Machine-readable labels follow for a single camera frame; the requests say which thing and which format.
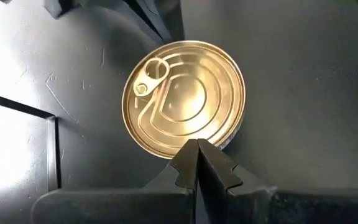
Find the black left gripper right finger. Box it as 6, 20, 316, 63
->
196, 138, 358, 224

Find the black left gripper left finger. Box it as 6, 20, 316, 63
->
31, 138, 199, 224

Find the gold lid seafood can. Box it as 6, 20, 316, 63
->
121, 39, 247, 160

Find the black support strut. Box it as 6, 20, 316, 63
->
44, 0, 185, 44

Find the black aluminium table frame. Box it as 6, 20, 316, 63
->
0, 89, 62, 191

